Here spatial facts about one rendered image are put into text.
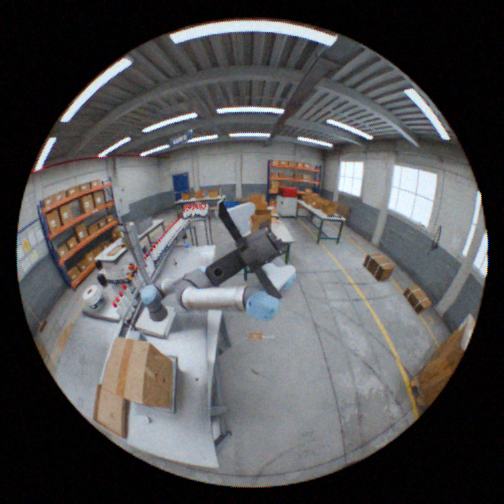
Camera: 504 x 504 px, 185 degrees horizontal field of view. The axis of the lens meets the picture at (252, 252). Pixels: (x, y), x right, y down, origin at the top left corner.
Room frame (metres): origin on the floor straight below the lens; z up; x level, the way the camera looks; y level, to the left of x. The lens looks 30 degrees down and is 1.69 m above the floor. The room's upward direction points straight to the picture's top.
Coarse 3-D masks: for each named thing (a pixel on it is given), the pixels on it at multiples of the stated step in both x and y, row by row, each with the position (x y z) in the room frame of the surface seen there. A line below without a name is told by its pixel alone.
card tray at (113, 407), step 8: (96, 392) -0.30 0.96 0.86; (104, 392) -0.26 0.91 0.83; (96, 400) -0.36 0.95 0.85; (104, 400) -0.31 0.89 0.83; (112, 400) -0.27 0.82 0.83; (120, 400) -0.23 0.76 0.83; (96, 408) -0.42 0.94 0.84; (104, 408) -0.37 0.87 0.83; (112, 408) -0.32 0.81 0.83; (120, 408) -0.28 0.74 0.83; (96, 416) -0.48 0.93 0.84; (104, 416) -0.43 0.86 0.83; (112, 416) -0.38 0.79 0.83; (120, 416) -0.34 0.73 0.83; (104, 424) -0.49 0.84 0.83; (112, 424) -0.44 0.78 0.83; (120, 424) -0.38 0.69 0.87; (112, 432) -0.49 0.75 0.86; (120, 432) -0.44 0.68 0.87
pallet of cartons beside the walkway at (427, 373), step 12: (468, 324) -0.48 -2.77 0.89; (456, 336) -0.44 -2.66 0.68; (468, 336) -0.56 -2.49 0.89; (444, 348) -0.45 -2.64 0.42; (456, 348) -0.47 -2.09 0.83; (432, 360) -0.45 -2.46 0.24; (444, 360) -0.50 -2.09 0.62; (456, 360) -0.61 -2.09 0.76; (420, 372) -0.49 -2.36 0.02; (432, 372) -0.54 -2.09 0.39; (444, 372) -0.65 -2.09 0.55; (420, 384) -0.62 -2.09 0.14; (432, 384) -0.72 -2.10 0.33; (444, 384) -0.82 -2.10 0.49; (420, 396) -0.79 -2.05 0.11; (432, 396) -0.90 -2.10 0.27
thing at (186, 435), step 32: (128, 256) 1.34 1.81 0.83; (192, 256) 1.36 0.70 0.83; (96, 320) 0.25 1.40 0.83; (192, 320) 0.52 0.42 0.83; (64, 352) -0.28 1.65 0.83; (96, 352) -0.02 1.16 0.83; (192, 352) 0.28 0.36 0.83; (64, 384) -0.53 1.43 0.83; (96, 384) -0.25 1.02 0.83; (192, 384) 0.07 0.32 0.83; (128, 416) -0.30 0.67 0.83; (160, 416) -0.19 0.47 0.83; (192, 416) -0.13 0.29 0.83; (160, 448) -0.41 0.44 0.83; (192, 448) -0.33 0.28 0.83
